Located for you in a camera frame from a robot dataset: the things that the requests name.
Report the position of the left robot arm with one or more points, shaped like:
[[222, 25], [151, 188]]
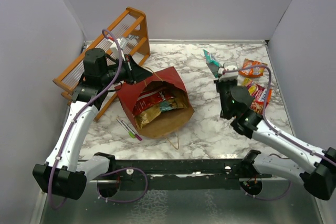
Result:
[[61, 174]]

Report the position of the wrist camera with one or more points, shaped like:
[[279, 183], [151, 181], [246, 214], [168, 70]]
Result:
[[122, 42], [228, 72]]

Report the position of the red brown paper bag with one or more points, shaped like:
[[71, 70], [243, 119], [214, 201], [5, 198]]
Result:
[[175, 113]]

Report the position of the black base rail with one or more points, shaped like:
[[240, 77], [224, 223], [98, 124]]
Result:
[[175, 174]]

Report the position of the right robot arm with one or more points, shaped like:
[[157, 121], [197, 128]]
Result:
[[305, 164]]

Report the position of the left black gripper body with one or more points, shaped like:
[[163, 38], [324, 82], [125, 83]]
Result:
[[124, 73]]

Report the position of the gold snack bag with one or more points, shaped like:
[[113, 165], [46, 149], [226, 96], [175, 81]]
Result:
[[147, 116]]

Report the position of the red doritos bag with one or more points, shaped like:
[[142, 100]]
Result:
[[150, 98]]

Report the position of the orange wooden rack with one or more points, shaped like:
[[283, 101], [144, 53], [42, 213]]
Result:
[[83, 81]]

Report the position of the pink marker pen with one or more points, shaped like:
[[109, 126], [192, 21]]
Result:
[[136, 135]]

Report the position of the orange chips bag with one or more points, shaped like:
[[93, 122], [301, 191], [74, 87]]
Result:
[[252, 69]]

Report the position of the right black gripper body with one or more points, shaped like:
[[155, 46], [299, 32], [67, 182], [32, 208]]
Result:
[[224, 88]]

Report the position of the green marker pen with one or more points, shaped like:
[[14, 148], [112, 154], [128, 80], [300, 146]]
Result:
[[128, 131]]

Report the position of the yellow pink candy bag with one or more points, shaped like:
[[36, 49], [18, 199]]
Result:
[[257, 91]]

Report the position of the red snack bag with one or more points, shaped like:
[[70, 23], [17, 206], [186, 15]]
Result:
[[257, 106]]

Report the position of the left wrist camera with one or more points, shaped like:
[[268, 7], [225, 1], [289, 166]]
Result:
[[122, 42]]

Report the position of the teal snack bag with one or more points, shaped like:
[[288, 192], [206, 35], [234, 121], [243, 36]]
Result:
[[210, 58]]

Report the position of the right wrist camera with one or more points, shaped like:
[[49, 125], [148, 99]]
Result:
[[228, 72]]

